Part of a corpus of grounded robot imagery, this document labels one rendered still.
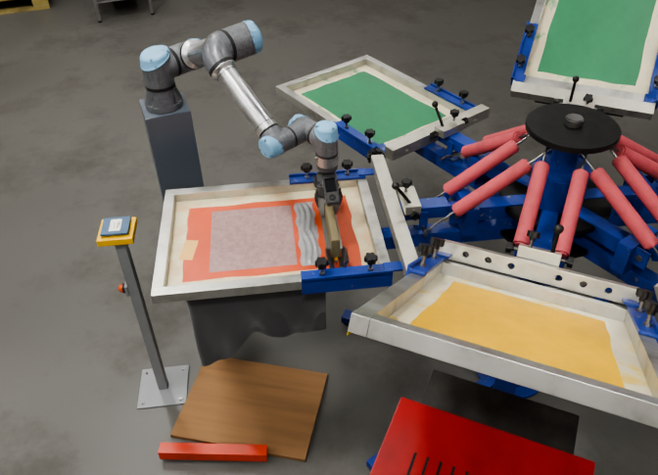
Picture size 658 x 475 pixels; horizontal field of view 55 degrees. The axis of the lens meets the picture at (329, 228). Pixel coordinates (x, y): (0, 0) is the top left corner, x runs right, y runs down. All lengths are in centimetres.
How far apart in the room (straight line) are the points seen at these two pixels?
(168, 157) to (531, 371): 191
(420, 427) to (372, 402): 140
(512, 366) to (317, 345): 211
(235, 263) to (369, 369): 111
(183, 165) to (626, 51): 197
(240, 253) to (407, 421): 95
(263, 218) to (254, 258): 22
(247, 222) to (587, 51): 170
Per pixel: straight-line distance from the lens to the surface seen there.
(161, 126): 264
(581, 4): 328
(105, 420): 311
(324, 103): 312
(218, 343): 240
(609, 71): 308
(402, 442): 157
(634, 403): 117
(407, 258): 208
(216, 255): 226
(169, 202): 249
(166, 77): 260
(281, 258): 221
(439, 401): 183
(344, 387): 302
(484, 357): 116
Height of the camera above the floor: 243
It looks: 39 degrees down
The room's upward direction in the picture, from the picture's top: 1 degrees counter-clockwise
